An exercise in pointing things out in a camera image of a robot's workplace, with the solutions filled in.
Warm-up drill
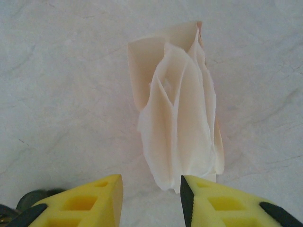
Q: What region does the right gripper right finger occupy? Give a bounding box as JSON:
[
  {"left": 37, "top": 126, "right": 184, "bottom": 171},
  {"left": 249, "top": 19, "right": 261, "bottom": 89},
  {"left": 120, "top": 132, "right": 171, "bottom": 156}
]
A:
[{"left": 180, "top": 174, "right": 303, "bottom": 227}]

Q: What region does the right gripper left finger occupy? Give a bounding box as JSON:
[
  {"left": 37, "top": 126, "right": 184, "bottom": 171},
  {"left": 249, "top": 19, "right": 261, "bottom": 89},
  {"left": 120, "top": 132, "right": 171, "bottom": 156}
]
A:
[{"left": 9, "top": 174, "right": 124, "bottom": 227}]

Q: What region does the paper pack of coffee filters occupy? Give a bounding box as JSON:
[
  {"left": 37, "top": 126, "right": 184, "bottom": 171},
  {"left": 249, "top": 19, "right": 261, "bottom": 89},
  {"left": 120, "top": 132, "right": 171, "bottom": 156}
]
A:
[{"left": 127, "top": 20, "right": 225, "bottom": 194}]

